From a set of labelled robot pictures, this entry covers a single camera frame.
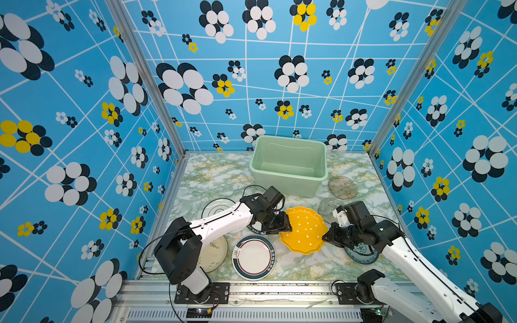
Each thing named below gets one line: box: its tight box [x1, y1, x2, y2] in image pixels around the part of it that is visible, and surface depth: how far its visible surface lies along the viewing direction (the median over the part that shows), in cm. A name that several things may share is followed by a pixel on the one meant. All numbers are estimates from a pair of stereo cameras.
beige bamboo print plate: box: [197, 234, 229, 274], surface depth 84 cm
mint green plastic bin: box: [249, 135, 329, 199], surface depth 106 cm
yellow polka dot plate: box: [278, 205, 328, 256], surface depth 79 cm
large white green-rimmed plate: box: [231, 234, 277, 281], surface depth 84 cm
